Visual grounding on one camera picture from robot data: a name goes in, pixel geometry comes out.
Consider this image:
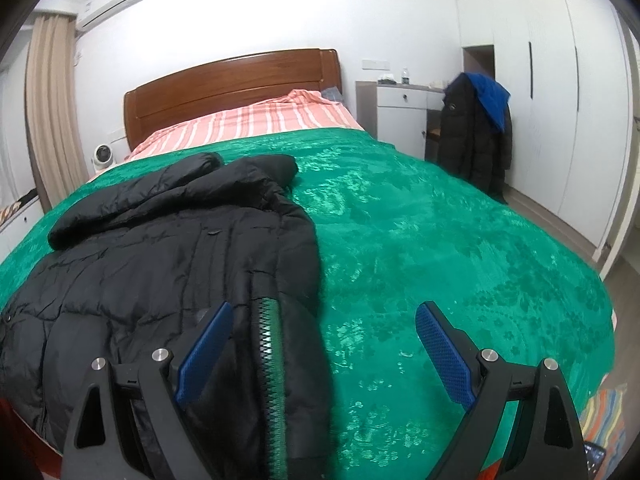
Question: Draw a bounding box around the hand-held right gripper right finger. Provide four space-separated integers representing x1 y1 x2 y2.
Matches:
415 301 590 480

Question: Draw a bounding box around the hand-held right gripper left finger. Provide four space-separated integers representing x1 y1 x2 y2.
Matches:
59 301 236 480

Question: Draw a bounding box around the black puffer jacket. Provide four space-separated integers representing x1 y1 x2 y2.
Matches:
0 152 333 480

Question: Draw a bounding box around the green velvet blanket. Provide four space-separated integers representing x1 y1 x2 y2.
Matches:
0 127 617 480

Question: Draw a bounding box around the colourful striped rug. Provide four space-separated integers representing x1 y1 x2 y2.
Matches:
580 384 628 461

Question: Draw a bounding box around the black hanging coat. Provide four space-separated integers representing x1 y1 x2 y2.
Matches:
437 74 513 205

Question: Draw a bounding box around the wooden chair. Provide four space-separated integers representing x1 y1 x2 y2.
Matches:
422 127 443 161

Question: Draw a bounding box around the white drawer cabinet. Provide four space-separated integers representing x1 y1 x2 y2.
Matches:
0 195 43 246

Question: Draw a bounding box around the pink striped bedsheet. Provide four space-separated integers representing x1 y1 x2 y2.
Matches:
85 89 368 183

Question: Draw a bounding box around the white dressing table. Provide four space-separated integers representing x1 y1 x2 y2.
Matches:
356 80 446 161

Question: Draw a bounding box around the blue hanging jacket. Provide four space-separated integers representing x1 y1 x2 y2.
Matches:
465 72 512 133

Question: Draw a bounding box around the wooden bed headboard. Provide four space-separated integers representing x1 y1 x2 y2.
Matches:
123 48 346 153

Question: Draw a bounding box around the beige curtain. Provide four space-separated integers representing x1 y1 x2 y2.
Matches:
25 14 83 213

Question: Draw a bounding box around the white sheer curtain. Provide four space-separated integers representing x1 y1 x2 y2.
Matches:
0 60 36 201

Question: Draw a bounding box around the white wardrobe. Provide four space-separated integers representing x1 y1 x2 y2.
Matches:
452 0 640 261

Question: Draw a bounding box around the white air conditioner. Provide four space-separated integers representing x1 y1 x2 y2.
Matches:
75 0 148 31

